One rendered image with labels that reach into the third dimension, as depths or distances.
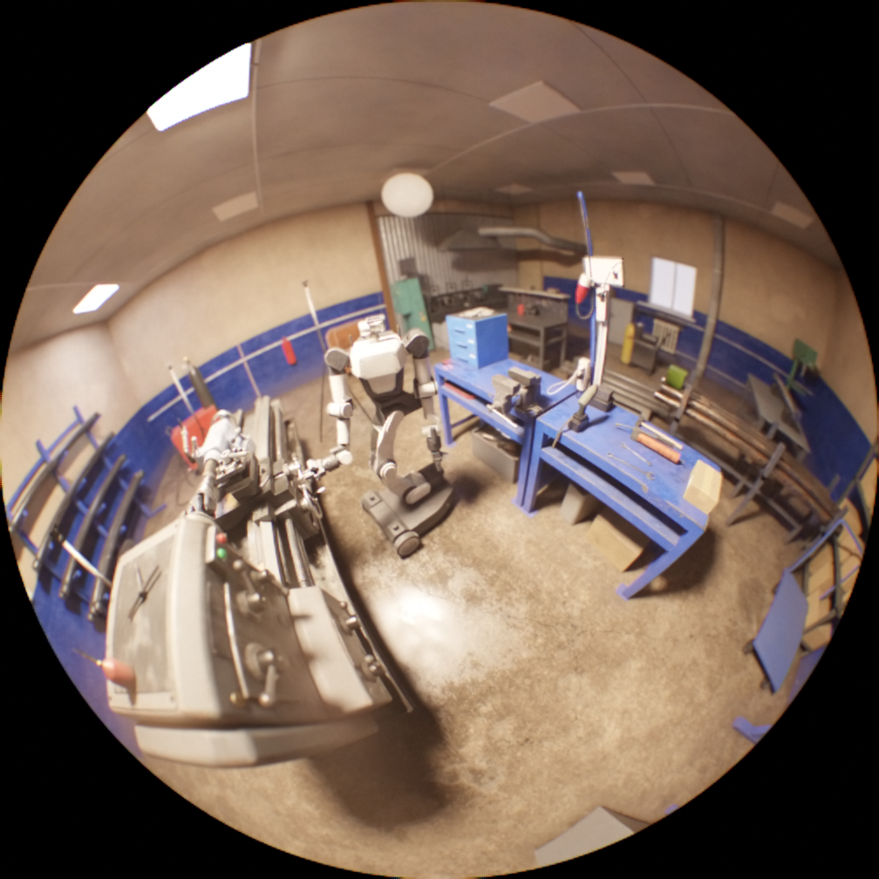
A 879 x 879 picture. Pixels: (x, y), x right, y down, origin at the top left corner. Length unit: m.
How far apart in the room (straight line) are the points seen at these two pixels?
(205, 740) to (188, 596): 0.33
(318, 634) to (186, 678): 0.56
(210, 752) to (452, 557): 1.72
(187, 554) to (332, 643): 0.56
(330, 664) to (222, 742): 0.52
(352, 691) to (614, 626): 1.51
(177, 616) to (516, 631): 1.59
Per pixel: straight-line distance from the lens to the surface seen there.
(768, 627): 2.63
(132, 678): 0.80
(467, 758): 1.79
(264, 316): 5.39
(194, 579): 0.74
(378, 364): 1.28
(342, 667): 0.99
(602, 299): 1.61
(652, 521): 1.44
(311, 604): 1.08
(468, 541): 1.92
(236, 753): 0.66
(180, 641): 0.67
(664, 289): 6.72
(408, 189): 4.10
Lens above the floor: 1.69
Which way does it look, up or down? 38 degrees down
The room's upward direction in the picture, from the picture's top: 9 degrees counter-clockwise
